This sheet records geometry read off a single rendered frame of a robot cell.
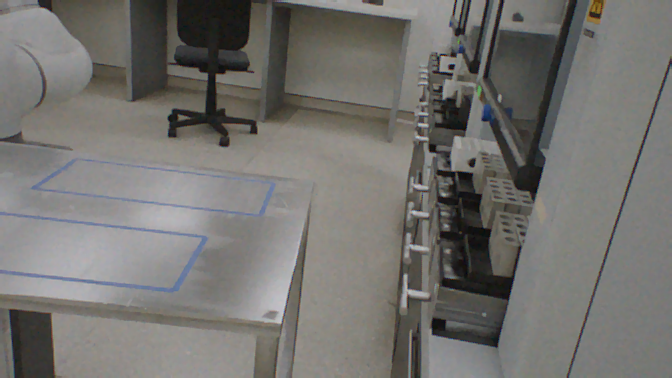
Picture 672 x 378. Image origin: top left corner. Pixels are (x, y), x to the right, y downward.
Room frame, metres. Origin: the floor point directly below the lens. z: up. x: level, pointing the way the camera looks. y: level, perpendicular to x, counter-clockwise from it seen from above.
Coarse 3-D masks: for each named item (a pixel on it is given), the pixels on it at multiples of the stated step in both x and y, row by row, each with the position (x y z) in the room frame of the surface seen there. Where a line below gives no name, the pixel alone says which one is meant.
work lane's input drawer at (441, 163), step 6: (438, 156) 1.25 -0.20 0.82; (444, 156) 1.25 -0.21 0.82; (450, 156) 1.26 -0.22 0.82; (432, 162) 1.25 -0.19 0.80; (438, 162) 1.20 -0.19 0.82; (444, 162) 1.21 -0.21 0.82; (450, 162) 1.20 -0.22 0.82; (432, 168) 1.21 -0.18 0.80; (438, 168) 1.16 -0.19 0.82; (444, 168) 1.17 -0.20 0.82; (450, 168) 1.18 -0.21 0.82; (432, 174) 1.18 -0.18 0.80; (438, 174) 1.16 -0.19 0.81; (444, 174) 1.15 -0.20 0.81; (450, 174) 1.15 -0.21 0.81; (414, 180) 1.25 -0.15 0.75; (432, 180) 1.15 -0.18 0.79; (414, 186) 1.21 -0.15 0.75; (420, 186) 1.21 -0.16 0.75; (426, 186) 1.21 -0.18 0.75; (408, 192) 1.17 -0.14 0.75
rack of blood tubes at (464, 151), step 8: (456, 136) 1.25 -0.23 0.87; (456, 144) 1.19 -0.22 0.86; (464, 144) 1.21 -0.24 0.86; (472, 144) 1.22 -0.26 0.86; (480, 144) 1.23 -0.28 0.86; (488, 144) 1.23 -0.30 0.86; (496, 144) 1.24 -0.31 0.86; (456, 152) 1.16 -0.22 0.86; (464, 152) 1.16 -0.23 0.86; (472, 152) 1.16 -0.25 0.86; (488, 152) 1.16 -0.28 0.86; (496, 152) 1.17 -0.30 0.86; (544, 152) 1.22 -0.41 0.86; (456, 160) 1.16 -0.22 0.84; (464, 160) 1.16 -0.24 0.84; (472, 160) 1.25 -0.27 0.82; (456, 168) 1.16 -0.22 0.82; (464, 168) 1.16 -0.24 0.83; (472, 168) 1.16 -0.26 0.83
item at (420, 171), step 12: (492, 0) 2.13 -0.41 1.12; (492, 12) 1.50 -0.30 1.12; (492, 24) 1.45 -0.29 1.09; (480, 48) 2.13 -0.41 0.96; (480, 72) 1.48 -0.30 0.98; (468, 132) 1.46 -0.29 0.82; (420, 144) 2.18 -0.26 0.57; (420, 156) 1.95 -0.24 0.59; (432, 156) 1.51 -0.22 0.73; (420, 168) 1.80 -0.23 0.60; (420, 180) 1.68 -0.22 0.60; (420, 192) 1.53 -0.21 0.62; (420, 204) 1.43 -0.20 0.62; (408, 228) 1.84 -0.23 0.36; (396, 312) 1.66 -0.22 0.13; (396, 324) 1.53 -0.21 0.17; (396, 336) 1.43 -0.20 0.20
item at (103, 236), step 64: (0, 192) 0.78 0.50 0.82; (64, 192) 0.80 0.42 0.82; (128, 192) 0.83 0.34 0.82; (192, 192) 0.87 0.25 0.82; (256, 192) 0.90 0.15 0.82; (0, 256) 0.61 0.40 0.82; (64, 256) 0.63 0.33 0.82; (128, 256) 0.64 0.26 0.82; (192, 256) 0.66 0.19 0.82; (256, 256) 0.68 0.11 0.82; (0, 320) 0.95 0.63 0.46; (128, 320) 0.54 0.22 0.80; (192, 320) 0.54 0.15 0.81; (256, 320) 0.54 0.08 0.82
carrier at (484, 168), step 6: (480, 156) 1.08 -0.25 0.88; (486, 156) 1.08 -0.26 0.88; (480, 162) 1.05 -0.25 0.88; (486, 162) 1.05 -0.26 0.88; (474, 168) 1.11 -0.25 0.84; (480, 168) 1.04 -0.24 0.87; (486, 168) 1.01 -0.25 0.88; (492, 168) 1.01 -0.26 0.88; (474, 174) 1.09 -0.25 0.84; (480, 174) 1.02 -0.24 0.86; (486, 174) 1.00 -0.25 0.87; (492, 174) 1.00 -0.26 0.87; (474, 180) 1.08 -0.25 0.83; (480, 180) 1.01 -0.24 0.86; (474, 186) 1.06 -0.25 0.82; (480, 186) 1.00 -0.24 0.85; (480, 192) 1.00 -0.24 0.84
